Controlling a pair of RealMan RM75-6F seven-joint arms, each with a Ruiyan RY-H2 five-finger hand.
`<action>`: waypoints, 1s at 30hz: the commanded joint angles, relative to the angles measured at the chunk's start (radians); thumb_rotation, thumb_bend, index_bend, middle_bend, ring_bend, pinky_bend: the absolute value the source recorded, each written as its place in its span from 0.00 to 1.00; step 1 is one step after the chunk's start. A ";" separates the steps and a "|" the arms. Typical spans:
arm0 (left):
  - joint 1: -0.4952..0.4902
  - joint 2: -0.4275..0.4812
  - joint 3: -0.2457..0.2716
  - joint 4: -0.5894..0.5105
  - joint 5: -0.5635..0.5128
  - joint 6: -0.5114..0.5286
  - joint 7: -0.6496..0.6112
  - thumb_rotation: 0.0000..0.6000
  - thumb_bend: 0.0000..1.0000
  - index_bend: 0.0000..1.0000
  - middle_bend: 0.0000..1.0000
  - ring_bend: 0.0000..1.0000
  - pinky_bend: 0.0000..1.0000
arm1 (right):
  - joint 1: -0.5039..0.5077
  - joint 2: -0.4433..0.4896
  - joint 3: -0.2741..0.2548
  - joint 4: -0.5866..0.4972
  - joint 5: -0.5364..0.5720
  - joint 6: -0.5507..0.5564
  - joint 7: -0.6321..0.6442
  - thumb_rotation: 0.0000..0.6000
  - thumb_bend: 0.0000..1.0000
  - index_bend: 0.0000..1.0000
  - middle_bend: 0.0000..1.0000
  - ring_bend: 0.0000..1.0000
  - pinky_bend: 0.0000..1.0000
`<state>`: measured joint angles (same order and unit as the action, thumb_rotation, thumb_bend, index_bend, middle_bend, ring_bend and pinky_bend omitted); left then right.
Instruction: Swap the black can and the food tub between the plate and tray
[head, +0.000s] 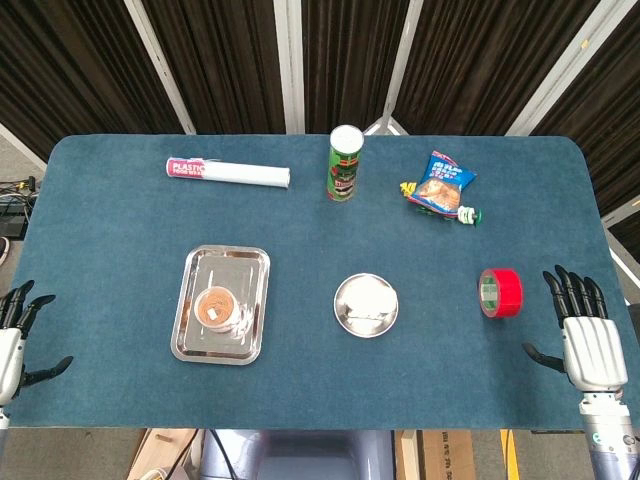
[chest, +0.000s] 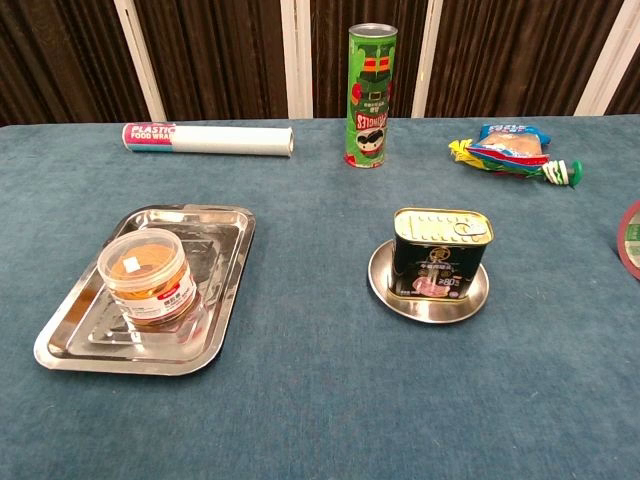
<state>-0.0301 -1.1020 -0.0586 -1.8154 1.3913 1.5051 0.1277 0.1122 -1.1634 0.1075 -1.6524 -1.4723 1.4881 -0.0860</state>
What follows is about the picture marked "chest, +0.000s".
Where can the black luncheon meat tin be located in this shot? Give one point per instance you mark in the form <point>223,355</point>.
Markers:
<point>440,260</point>

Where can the rectangular stainless steel tray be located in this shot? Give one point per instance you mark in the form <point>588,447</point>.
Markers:
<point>225,250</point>

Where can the white round plate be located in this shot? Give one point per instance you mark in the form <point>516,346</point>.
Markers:
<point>430,311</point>

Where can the plastic food wrap roll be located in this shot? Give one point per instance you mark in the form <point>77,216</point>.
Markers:
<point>225,140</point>

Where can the green Pringles tube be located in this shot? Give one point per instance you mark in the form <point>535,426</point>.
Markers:
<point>370,100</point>

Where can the blue felt table cover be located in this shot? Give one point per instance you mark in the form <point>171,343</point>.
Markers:
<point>320,400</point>

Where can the dark brown curtain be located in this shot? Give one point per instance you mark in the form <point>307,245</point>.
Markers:
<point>225,50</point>

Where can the blue snack bag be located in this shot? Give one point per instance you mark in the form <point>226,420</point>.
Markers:
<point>510,137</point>

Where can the red tape roll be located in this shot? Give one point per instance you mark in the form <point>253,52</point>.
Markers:
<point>631,240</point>

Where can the white partition post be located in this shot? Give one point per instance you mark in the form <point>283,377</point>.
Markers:
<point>140,65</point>
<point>426,60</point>
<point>607,60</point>
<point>296,60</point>

